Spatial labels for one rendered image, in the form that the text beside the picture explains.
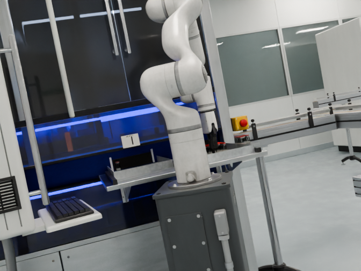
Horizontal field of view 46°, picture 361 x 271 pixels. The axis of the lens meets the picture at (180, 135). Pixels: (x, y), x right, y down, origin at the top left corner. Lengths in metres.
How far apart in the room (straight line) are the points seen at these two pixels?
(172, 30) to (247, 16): 5.98
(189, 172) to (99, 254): 0.87
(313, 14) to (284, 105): 1.72
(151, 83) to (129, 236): 0.95
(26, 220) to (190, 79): 0.74
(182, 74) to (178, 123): 0.16
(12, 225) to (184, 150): 0.63
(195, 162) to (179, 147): 0.08
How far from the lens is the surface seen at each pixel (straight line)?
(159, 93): 1.43
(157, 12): 1.72
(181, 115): 1.41
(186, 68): 1.41
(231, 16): 7.42
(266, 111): 7.42
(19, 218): 1.57
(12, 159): 1.54
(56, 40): 2.04
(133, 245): 2.16
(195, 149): 1.42
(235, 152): 1.83
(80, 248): 2.14
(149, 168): 1.84
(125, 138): 2.08
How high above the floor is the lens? 1.11
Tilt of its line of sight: 3 degrees down
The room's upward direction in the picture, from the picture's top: 11 degrees counter-clockwise
